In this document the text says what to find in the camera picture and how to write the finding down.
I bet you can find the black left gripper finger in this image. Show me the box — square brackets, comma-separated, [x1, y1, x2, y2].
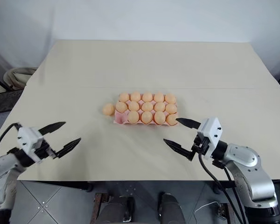
[54, 137, 82, 160]
[38, 121, 67, 136]

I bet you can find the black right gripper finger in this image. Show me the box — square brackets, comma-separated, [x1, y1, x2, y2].
[163, 138, 195, 161]
[175, 117, 202, 129]

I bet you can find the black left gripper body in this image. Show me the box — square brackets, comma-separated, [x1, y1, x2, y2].
[34, 137, 59, 161]

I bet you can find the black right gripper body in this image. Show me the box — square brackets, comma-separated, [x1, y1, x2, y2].
[190, 134, 212, 156]

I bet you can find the pink egg carton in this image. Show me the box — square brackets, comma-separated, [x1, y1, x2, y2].
[113, 92, 179, 128]

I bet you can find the black mesh panel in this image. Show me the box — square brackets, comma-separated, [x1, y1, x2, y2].
[0, 88, 24, 131]

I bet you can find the dark rounded shape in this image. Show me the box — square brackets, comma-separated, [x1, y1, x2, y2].
[158, 191, 186, 224]
[102, 195, 135, 224]

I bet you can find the black stand leg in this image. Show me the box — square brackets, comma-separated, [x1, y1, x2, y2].
[0, 69, 14, 91]

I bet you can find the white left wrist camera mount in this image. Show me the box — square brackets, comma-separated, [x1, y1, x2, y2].
[16, 126, 44, 164]

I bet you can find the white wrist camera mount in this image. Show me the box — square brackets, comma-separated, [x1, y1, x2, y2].
[16, 126, 44, 164]
[196, 117, 224, 160]

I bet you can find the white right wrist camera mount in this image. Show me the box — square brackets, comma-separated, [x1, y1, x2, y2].
[196, 117, 224, 160]

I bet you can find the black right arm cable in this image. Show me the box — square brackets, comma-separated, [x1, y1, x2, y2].
[212, 160, 247, 224]
[197, 153, 242, 224]

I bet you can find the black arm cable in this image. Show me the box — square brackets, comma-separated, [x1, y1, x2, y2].
[197, 153, 242, 224]
[212, 160, 247, 224]
[0, 122, 23, 159]

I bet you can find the black table frame bar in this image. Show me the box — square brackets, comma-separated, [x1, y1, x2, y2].
[17, 180, 93, 193]

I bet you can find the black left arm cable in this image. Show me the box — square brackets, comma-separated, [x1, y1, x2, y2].
[0, 122, 23, 159]

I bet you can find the thin white cable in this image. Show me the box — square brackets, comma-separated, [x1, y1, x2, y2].
[193, 201, 221, 224]

